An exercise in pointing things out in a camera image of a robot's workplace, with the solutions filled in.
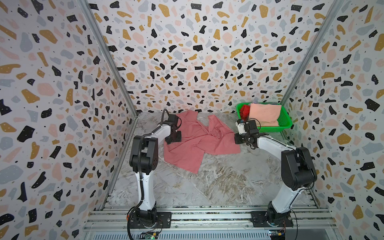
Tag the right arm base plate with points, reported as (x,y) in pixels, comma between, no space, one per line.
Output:
(266,219)

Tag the left green circuit board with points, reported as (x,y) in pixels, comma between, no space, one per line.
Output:
(148,236)

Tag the dusty pink t shirt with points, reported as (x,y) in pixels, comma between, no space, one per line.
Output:
(197,140)

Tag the aluminium rail frame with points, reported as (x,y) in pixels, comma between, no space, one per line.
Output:
(213,223)

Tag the green plastic basket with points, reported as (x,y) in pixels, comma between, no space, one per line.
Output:
(284,120)

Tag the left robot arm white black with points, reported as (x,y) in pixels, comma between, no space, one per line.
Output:
(144,160)

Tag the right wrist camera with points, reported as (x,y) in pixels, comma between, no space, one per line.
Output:
(251,126)

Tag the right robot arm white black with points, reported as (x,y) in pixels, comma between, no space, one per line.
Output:
(297,172)

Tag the peach folded t shirt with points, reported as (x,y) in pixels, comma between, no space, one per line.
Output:
(267,115)

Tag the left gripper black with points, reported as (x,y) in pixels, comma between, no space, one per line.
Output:
(177,138)

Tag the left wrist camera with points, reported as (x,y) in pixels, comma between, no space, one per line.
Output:
(172,119)

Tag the left corner aluminium post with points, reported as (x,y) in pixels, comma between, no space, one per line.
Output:
(110,22)

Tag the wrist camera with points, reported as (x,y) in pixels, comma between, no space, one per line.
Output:
(251,126)
(172,119)

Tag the right corner aluminium post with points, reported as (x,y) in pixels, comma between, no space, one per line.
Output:
(331,15)

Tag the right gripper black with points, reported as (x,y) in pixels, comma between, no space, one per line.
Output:
(241,138)

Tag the red t shirt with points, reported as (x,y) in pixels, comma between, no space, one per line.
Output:
(244,112)

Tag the corner aluminium post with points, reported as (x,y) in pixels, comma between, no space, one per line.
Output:
(110,22)
(331,15)

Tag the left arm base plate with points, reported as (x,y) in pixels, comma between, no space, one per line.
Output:
(161,220)

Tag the right circuit board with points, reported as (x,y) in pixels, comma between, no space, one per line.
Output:
(277,235)

